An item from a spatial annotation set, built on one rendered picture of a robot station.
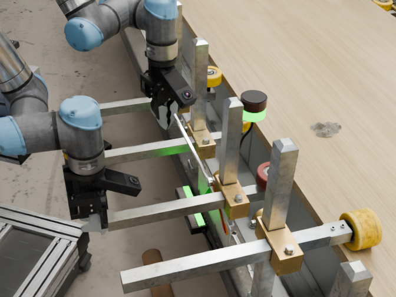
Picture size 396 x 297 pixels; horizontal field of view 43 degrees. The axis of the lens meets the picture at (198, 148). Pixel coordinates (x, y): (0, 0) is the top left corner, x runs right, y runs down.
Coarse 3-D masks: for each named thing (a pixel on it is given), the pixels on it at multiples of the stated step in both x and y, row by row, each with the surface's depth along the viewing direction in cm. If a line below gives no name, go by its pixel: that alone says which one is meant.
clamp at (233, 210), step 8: (216, 176) 126; (216, 184) 127; (232, 184) 124; (224, 192) 122; (232, 192) 122; (240, 192) 122; (232, 200) 120; (248, 200) 120; (224, 208) 124; (232, 208) 119; (240, 208) 120; (248, 208) 121; (232, 216) 121; (240, 216) 122
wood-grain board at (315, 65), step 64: (192, 0) 207; (256, 0) 208; (320, 0) 210; (256, 64) 166; (320, 64) 167; (384, 64) 168; (256, 128) 140; (384, 128) 139; (320, 192) 118; (384, 192) 119; (384, 256) 104
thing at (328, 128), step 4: (312, 124) 139; (316, 124) 137; (320, 124) 137; (324, 124) 138; (328, 124) 136; (332, 124) 139; (336, 124) 138; (340, 124) 138; (312, 128) 138; (316, 128) 137; (320, 128) 137; (324, 128) 137; (328, 128) 137; (332, 128) 136; (336, 128) 137; (340, 128) 138; (316, 132) 137; (320, 132) 135; (324, 132) 135; (328, 132) 135; (332, 132) 136; (336, 132) 137; (320, 136) 135; (324, 136) 135; (332, 136) 135
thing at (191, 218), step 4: (176, 188) 147; (180, 188) 147; (180, 192) 146; (180, 196) 145; (184, 196) 145; (188, 216) 138; (192, 216) 138; (192, 220) 137; (192, 224) 136; (196, 224) 136
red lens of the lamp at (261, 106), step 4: (240, 96) 112; (240, 100) 112; (244, 100) 111; (244, 104) 111; (248, 104) 110; (252, 104) 110; (256, 104) 110; (260, 104) 110; (264, 104) 111; (244, 108) 112; (248, 108) 111; (252, 108) 110; (256, 108) 110; (260, 108) 111; (264, 108) 112; (252, 112) 111; (256, 112) 111
